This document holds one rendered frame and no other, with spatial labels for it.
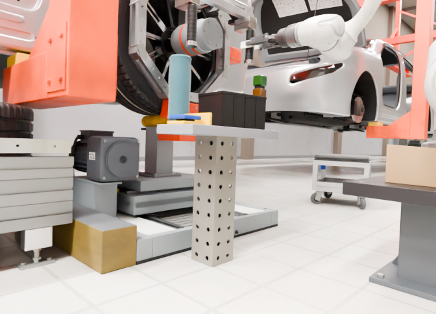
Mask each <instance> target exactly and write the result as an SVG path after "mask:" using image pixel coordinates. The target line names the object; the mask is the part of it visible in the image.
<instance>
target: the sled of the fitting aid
mask: <svg viewBox="0 0 436 314"><path fill-rule="evenodd" d="M193 190H194V187H181V188H174V189H161V190H154V191H136V190H132V189H127V188H123V187H119V186H118V187H117V210H118V211H122V212H125V213H128V214H131V215H143V214H148V213H153V212H158V211H166V210H174V209H179V208H187V207H192V206H193Z"/></svg>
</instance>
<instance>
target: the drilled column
mask: <svg viewBox="0 0 436 314"><path fill-rule="evenodd" d="M201 141H202V144H200V142H201ZM231 142H232V146H231V144H230V143H231ZM200 155H201V156H202V157H201V158H200ZM231 156H232V159H230V157H231ZM236 164H237V137H226V136H195V172H194V190H193V227H192V246H191V259H192V260H195V261H197V262H199V263H202V264H205V265H207V266H209V267H215V266H218V265H221V264H224V263H226V262H229V261H232V260H233V247H234V214H235V197H236ZM199 169H200V170H201V172H200V171H199ZM230 170H231V171H232V172H231V173H230ZM199 183H200V185H199ZM229 184H231V186H229ZM199 197H200V199H199ZM229 198H230V200H228V199H229ZM198 210H199V212H198ZM228 212H230V213H228ZM228 226H229V227H228ZM227 253H228V254H227Z"/></svg>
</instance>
